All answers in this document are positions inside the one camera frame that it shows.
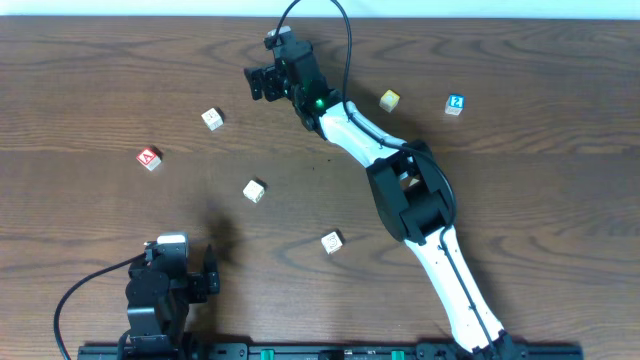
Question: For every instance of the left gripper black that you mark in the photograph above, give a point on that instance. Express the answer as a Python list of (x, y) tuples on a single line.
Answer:
[(201, 286)]

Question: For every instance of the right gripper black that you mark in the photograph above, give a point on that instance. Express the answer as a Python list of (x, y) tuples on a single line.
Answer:
[(273, 81)]

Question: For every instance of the blue number 2 block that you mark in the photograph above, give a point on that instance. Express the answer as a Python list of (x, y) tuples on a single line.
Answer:
[(454, 104)]

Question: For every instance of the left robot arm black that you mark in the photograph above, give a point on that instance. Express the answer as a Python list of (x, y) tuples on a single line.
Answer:
[(157, 329)]

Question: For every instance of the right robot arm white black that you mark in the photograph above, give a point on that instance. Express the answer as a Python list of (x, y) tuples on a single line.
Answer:
[(414, 198)]

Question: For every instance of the white block upper left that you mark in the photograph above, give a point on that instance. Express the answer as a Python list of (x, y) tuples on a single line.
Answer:
[(212, 119)]

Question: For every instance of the white block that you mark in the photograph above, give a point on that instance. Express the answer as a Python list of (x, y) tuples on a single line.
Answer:
[(212, 119), (254, 191), (332, 242)]

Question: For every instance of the white block centre left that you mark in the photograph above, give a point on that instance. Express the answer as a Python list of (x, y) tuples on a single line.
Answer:
[(254, 191)]

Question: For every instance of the red letter A block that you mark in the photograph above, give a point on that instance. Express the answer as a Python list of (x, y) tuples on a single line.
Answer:
[(149, 159)]

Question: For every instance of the white block lower centre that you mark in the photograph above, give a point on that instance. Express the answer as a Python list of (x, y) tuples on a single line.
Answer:
[(332, 242)]

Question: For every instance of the yellow top block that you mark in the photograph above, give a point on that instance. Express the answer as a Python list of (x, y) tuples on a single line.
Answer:
[(389, 100)]

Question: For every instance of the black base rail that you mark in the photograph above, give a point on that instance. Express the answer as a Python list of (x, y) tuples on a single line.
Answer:
[(421, 351)]

